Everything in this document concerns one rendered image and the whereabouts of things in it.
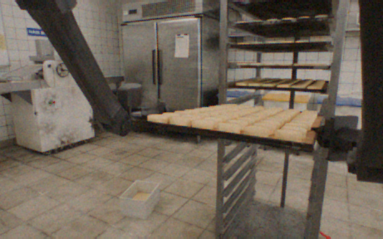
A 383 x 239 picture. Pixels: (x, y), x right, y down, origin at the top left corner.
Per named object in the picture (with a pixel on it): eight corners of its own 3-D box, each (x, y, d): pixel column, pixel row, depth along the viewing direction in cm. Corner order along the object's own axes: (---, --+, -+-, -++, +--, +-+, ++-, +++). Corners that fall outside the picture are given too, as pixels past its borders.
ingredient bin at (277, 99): (258, 150, 335) (262, 94, 318) (268, 139, 389) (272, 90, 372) (301, 158, 309) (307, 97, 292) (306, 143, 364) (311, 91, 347)
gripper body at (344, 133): (351, 114, 56) (384, 120, 49) (345, 157, 58) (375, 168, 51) (328, 114, 54) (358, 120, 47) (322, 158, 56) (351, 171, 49)
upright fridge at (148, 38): (223, 132, 427) (226, 4, 381) (198, 147, 350) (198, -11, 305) (158, 122, 495) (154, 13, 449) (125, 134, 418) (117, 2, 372)
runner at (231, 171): (227, 181, 122) (227, 175, 121) (222, 179, 123) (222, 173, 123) (261, 144, 177) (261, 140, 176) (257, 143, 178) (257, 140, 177)
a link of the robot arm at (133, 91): (99, 128, 71) (123, 135, 67) (95, 88, 66) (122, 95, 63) (125, 115, 81) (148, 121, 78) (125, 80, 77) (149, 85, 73)
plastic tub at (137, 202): (146, 220, 186) (145, 201, 183) (120, 216, 191) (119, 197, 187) (160, 199, 215) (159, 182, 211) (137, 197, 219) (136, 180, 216)
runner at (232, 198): (226, 213, 126) (226, 207, 125) (221, 212, 127) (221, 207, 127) (259, 168, 181) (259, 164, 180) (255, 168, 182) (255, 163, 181)
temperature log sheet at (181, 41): (189, 57, 334) (189, 33, 327) (188, 57, 332) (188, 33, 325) (175, 57, 345) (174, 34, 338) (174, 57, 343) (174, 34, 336)
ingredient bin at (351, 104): (310, 159, 305) (316, 97, 287) (315, 145, 358) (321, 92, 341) (362, 168, 278) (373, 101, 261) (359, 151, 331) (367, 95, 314)
